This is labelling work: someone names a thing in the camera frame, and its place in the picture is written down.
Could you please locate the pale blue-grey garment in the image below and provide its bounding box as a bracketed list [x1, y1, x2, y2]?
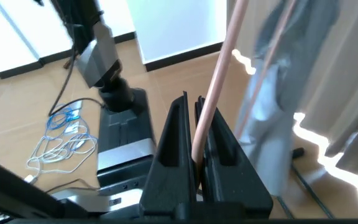
[234, 0, 341, 197]

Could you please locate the pink clothes hanger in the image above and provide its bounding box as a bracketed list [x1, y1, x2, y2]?
[191, 0, 296, 166]

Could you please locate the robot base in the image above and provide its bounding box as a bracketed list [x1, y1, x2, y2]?
[0, 0, 158, 220]

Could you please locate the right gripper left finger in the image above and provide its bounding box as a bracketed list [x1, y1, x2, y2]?
[139, 91, 198, 218]

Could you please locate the black cable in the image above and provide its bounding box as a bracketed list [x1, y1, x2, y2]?
[45, 177, 101, 194]
[47, 43, 106, 118]

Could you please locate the blue cable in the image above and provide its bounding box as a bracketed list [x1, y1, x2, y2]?
[45, 105, 82, 131]

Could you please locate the white cable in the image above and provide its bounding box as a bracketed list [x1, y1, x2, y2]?
[25, 124, 99, 185]

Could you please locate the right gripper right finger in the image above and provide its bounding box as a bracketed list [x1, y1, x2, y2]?
[194, 95, 273, 218]

